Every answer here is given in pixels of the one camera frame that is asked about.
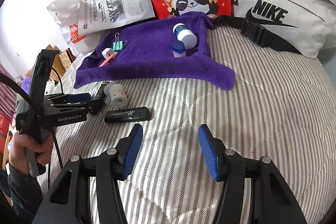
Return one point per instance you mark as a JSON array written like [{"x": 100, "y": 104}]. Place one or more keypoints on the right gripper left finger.
[{"x": 128, "y": 149}]

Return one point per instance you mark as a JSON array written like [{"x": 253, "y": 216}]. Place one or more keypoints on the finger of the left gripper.
[
  {"x": 92, "y": 106},
  {"x": 62, "y": 98}
]

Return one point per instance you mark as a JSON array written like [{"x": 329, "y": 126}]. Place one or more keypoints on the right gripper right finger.
[{"x": 212, "y": 149}]

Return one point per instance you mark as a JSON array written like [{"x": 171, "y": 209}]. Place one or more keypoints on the black gold tube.
[{"x": 100, "y": 95}]

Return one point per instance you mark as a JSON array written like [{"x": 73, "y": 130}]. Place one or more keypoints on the black Horizon case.
[{"x": 138, "y": 114}]

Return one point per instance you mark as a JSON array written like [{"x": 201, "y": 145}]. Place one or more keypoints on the white pill bottle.
[{"x": 117, "y": 94}]

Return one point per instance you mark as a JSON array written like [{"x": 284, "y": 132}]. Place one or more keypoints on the pink tube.
[{"x": 109, "y": 59}]

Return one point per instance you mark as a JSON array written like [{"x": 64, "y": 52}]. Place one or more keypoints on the teal binder clip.
[{"x": 117, "y": 44}]

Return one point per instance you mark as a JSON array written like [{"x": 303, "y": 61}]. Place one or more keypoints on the pink bottle blue cap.
[{"x": 178, "y": 49}]

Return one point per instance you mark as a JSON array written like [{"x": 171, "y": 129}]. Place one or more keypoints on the blue white bottle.
[{"x": 185, "y": 35}]

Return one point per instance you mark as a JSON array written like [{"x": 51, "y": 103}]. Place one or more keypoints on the person's left hand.
[{"x": 17, "y": 154}]

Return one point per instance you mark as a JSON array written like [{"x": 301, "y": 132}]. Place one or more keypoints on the patterned red book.
[{"x": 66, "y": 58}]

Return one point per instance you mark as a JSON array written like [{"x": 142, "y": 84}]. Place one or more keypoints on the white Miniso plastic bag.
[{"x": 66, "y": 14}]

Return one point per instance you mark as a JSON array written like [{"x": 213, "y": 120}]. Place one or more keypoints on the purple towel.
[{"x": 148, "y": 55}]

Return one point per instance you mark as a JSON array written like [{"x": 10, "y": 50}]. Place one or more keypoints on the folded newspaper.
[{"x": 99, "y": 15}]

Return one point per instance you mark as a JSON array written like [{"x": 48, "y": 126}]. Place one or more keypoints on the white Nike bag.
[{"x": 298, "y": 26}]

